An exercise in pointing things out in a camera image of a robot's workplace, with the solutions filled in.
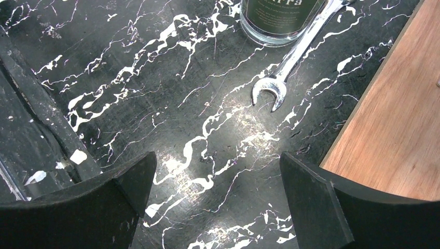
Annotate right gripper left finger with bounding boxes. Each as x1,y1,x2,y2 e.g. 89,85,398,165
1,152,157,248

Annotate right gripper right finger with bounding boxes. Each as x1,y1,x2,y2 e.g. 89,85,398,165
279,151,439,248

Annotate clear bottle white cap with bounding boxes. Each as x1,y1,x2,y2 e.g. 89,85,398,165
240,0,328,47

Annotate wooden board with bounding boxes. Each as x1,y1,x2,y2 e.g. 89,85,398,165
321,1,439,201

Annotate silver wrench right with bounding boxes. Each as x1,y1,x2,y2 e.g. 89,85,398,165
251,0,354,112

